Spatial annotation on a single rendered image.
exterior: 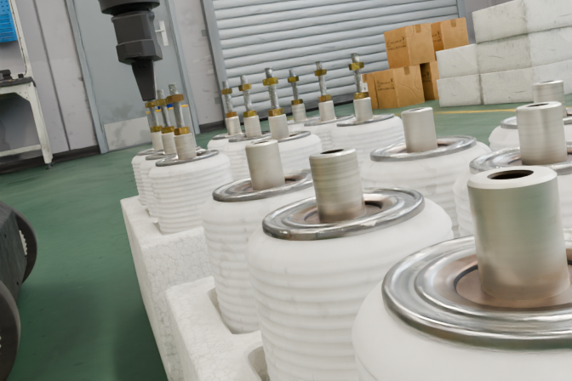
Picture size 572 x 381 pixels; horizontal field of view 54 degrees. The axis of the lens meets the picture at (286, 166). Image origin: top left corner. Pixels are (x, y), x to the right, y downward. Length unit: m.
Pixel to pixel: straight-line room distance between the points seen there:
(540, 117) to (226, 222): 0.18
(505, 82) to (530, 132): 3.10
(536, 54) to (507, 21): 0.23
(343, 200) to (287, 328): 0.06
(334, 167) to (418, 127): 0.17
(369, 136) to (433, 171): 0.33
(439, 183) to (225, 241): 0.14
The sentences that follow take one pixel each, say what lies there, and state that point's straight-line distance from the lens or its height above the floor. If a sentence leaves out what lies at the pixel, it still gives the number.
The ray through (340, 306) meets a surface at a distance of 0.23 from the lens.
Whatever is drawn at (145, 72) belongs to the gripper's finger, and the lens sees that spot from 0.89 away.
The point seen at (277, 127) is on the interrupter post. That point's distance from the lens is 0.69.
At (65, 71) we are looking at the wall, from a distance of 5.81.
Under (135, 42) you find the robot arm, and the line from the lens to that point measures 0.85.
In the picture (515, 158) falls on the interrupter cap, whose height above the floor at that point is 0.25.
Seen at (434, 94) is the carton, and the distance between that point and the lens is 4.63.
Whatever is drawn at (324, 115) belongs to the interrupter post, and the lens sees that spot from 0.84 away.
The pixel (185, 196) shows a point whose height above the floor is 0.22.
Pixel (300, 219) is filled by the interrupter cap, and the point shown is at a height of 0.25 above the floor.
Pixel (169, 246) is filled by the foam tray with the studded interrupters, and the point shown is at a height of 0.17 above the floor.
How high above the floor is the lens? 0.31
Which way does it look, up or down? 8 degrees down
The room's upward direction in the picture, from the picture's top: 10 degrees counter-clockwise
